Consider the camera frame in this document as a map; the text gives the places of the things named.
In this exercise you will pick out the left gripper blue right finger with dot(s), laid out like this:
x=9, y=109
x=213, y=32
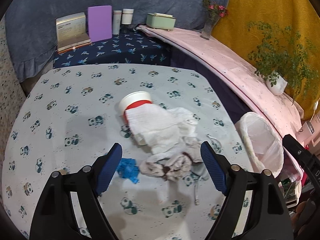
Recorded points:
x=216, y=166

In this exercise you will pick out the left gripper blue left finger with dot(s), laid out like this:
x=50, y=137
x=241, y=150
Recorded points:
x=108, y=167

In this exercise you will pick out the blue wrapper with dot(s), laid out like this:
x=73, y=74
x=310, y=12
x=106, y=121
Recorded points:
x=128, y=169

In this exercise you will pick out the stained tissue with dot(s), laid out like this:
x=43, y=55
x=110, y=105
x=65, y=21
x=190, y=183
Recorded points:
x=172, y=169

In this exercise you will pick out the white paper towel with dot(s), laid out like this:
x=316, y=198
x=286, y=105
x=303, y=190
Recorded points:
x=160, y=129

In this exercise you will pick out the red white paper cup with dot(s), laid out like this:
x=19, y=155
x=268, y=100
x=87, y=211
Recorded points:
x=133, y=100

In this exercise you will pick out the white lined trash bin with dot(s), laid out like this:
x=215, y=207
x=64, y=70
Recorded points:
x=261, y=142

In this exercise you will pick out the pink thermos cup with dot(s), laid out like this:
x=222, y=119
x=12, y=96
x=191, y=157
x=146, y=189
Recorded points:
x=309, y=129

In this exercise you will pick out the panda print tablecloth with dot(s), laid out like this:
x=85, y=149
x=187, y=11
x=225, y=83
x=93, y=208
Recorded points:
x=71, y=117

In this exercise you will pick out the pink bedsheet cover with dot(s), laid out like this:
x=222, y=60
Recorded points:
x=238, y=75

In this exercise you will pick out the green plant white pot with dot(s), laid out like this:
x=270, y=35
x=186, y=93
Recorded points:
x=283, y=59

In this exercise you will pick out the navy patterned cloth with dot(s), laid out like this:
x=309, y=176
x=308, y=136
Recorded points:
x=133, y=47

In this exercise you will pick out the purple box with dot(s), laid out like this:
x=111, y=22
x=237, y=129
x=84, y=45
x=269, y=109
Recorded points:
x=100, y=22

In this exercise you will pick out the white jar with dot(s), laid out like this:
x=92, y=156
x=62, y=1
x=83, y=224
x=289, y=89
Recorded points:
x=127, y=15

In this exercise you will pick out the white tall bottle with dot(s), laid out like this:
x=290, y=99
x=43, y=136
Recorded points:
x=116, y=21

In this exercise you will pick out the green tissue box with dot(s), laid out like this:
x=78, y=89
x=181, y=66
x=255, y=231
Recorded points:
x=160, y=21

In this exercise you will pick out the glass vase pink flowers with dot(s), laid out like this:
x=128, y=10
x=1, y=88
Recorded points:
x=213, y=13

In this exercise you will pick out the blue blanket backdrop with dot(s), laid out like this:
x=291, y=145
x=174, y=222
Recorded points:
x=31, y=31

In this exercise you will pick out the yellow fabric backdrop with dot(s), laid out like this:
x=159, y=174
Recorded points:
x=234, y=33

